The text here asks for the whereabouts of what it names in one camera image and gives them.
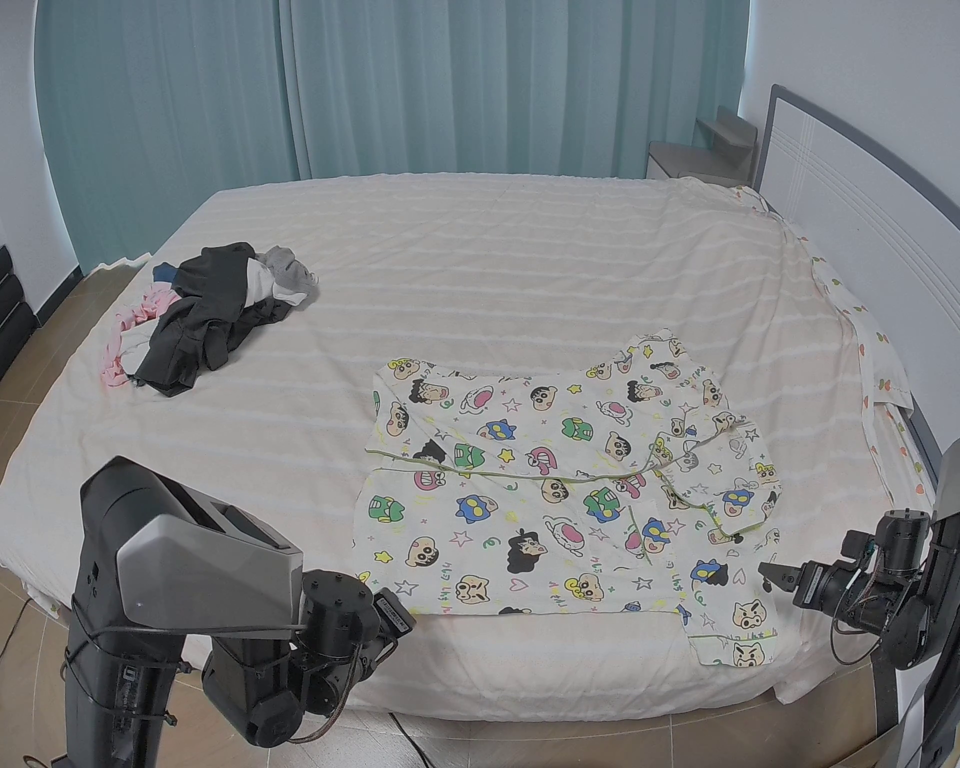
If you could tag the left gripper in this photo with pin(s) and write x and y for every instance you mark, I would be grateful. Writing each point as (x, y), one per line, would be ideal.
(394, 615)

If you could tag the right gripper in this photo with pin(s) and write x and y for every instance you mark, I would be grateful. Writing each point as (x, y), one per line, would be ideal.
(821, 585)

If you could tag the white printed pyjama top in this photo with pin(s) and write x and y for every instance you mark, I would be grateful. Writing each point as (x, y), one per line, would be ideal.
(540, 510)

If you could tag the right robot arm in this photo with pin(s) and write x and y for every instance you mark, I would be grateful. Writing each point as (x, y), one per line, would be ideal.
(907, 540)

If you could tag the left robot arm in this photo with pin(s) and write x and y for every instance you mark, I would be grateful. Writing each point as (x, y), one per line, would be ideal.
(187, 555)

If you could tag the pile of clothes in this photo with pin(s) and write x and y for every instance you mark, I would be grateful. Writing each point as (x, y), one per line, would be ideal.
(202, 322)

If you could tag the bed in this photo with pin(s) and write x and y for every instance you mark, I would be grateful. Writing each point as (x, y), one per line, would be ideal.
(525, 262)

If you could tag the grey bedside table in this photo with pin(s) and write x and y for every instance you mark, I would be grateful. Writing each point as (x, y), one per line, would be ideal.
(697, 159)

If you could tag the blue-green curtain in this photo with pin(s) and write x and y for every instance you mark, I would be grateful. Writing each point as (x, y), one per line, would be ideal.
(510, 82)
(165, 112)

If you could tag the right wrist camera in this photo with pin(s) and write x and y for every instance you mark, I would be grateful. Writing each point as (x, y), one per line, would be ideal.
(856, 547)

